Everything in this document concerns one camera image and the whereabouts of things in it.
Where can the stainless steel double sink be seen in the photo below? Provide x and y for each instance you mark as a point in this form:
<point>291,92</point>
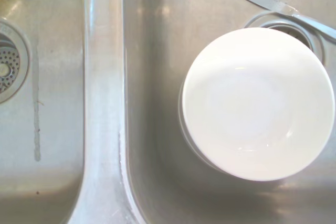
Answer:
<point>105,103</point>

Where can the white ceramic bowl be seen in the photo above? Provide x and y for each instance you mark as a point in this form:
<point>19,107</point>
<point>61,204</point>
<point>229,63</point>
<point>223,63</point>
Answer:
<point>193,151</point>
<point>257,103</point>

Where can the open metal sink drain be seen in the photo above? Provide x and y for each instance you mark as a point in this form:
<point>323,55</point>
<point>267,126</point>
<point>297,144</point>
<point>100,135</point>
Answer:
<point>265,15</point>

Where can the perforated metal drain strainer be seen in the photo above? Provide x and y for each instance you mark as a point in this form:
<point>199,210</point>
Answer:
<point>10,61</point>

